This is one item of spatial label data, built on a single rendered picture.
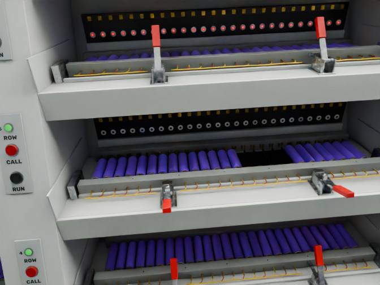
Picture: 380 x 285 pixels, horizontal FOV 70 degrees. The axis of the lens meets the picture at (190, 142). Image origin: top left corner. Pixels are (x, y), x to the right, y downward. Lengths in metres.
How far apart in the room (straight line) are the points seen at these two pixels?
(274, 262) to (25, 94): 0.53
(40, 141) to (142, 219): 0.20
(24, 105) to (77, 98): 0.08
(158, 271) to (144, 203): 0.16
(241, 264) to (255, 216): 0.14
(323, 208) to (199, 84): 0.30
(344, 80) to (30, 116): 0.49
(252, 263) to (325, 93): 0.35
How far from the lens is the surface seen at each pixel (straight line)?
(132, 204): 0.48
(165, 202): 0.41
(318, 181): 0.51
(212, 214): 0.47
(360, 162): 0.59
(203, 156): 0.55
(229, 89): 0.43
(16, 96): 0.48
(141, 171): 0.52
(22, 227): 0.52
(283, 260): 0.61
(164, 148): 0.58
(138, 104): 0.43
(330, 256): 0.65
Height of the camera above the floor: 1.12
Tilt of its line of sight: 9 degrees down
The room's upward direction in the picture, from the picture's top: 4 degrees counter-clockwise
